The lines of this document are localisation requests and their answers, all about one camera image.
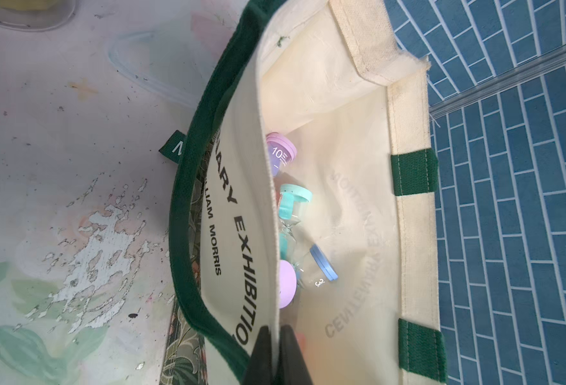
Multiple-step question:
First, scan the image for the purple hourglass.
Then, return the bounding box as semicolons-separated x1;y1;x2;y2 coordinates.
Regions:
265;133;297;176
278;260;297;309

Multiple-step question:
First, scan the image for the yellow cup with markers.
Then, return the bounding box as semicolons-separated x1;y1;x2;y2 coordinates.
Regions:
0;0;79;32

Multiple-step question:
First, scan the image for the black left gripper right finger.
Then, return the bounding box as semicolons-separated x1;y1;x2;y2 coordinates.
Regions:
280;325;312;385

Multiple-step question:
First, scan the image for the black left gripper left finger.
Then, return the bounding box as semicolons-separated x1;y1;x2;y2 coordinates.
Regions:
243;326;274;385

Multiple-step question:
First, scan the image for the cream canvas tote bag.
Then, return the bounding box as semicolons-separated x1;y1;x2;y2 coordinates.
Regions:
169;1;448;384

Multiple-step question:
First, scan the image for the teal hourglass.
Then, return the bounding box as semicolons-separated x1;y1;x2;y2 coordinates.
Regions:
278;184;313;261

